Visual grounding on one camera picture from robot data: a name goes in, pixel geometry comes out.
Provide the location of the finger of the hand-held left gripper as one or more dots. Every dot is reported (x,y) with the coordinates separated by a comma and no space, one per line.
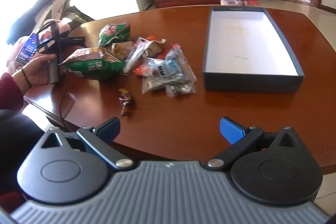
(76,41)

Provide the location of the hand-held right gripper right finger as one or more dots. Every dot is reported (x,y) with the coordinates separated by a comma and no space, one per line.
(231,130)

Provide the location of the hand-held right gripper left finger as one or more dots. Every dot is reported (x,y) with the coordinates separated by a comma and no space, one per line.
(113,125)

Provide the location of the green snack bag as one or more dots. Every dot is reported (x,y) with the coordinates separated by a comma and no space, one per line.
(113,33)
(92,66)

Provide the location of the brown snack packet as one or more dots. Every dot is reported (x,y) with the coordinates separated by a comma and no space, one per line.
(153,48)
(122,49)

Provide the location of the grey cardboard box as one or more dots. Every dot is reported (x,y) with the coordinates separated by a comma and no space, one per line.
(249,40)

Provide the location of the person's left hand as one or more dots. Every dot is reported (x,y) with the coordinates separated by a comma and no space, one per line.
(36,71)

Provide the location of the small wrapped candy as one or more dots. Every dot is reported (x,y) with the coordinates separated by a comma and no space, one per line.
(125,100)

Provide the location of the dark cloth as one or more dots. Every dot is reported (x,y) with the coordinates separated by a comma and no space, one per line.
(23,19)

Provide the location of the person's dark trousers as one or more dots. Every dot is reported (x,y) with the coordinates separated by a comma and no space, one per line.
(15,155)

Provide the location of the white plastic jug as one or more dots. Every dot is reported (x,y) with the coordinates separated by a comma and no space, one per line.
(231,1)

